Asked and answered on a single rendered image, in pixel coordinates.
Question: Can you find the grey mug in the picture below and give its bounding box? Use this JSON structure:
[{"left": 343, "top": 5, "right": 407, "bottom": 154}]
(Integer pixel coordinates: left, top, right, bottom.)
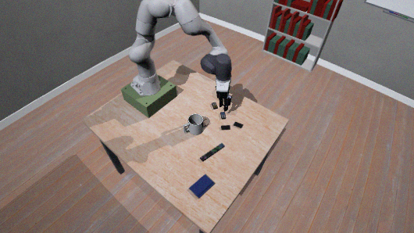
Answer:
[{"left": 183, "top": 113, "right": 203, "bottom": 135}]

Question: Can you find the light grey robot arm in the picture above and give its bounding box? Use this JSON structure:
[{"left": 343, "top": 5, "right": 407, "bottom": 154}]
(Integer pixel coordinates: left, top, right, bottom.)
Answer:
[{"left": 129, "top": 0, "right": 232, "bottom": 96}]

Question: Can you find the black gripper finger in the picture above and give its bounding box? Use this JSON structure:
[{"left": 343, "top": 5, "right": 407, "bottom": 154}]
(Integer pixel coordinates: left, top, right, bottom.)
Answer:
[
  {"left": 216, "top": 92, "right": 223, "bottom": 107},
  {"left": 222, "top": 93, "right": 232, "bottom": 112}
]

